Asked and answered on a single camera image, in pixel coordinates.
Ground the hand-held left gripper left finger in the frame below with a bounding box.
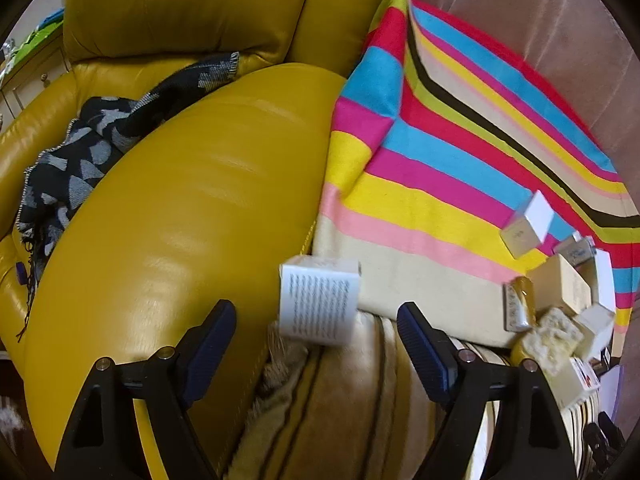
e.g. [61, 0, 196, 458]
[54, 299, 237, 480]

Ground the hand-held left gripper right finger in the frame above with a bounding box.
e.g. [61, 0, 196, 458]
[396, 301, 576, 480]

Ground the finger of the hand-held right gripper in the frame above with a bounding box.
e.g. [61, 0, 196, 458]
[582, 410, 628, 468]

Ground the white box with red print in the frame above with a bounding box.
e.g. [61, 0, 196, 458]
[550, 357, 601, 408]

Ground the white box with black text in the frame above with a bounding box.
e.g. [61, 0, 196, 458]
[278, 255, 362, 347]

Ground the yellow box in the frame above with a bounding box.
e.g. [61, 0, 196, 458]
[510, 307, 586, 376]

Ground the beige striped blanket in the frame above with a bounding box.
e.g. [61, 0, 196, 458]
[225, 310, 616, 480]

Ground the beige cardboard box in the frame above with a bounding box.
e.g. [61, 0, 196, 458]
[530, 254, 593, 318]

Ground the yellow leather armchair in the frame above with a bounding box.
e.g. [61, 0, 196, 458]
[0, 0, 406, 480]

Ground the white cube box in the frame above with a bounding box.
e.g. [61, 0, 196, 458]
[500, 190, 555, 257]

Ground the tall white box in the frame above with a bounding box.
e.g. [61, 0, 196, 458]
[592, 247, 616, 311]

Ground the small printed box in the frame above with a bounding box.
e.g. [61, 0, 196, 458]
[554, 232, 596, 266]

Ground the colourful striped cloth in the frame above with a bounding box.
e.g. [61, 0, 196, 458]
[310, 0, 640, 351]

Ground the dark patterned scarf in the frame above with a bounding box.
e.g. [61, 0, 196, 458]
[15, 52, 243, 343]

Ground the cream cabinet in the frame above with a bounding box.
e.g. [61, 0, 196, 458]
[0, 35, 73, 126]

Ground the pink velvet sofa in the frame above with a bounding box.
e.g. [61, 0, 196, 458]
[400, 0, 640, 171]

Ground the green cloth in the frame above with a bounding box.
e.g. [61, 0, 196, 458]
[15, 7, 66, 56]

